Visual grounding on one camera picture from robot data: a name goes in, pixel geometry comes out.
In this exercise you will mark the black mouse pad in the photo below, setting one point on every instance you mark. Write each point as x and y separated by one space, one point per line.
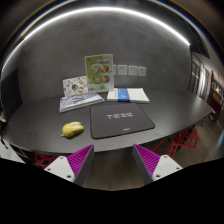
118 119

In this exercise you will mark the red table leg frame left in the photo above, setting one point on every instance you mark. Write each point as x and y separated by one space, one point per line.
43 160

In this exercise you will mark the yellow computer mouse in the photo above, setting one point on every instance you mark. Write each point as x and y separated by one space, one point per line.
71 129

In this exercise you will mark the curved ceiling light strip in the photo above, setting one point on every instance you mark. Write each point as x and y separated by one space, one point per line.
92 10

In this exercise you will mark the white wall socket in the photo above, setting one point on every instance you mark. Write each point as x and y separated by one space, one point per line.
142 71
132 70
122 69
114 69

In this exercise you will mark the white and blue book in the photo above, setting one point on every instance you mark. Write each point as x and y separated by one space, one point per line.
128 95

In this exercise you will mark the red table leg frame right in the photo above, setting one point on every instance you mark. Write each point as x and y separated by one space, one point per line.
185 139

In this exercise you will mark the red table leg frame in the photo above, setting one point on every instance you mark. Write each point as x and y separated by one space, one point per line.
185 139
43 160

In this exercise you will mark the green menu stand sign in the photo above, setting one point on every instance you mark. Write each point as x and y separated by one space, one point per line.
99 72

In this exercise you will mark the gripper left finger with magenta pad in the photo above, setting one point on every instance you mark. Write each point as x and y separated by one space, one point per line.
74 167

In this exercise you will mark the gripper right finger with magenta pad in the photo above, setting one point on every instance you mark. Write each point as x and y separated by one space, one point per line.
153 167

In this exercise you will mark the small colourful sticker card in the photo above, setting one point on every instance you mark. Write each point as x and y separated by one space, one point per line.
76 85

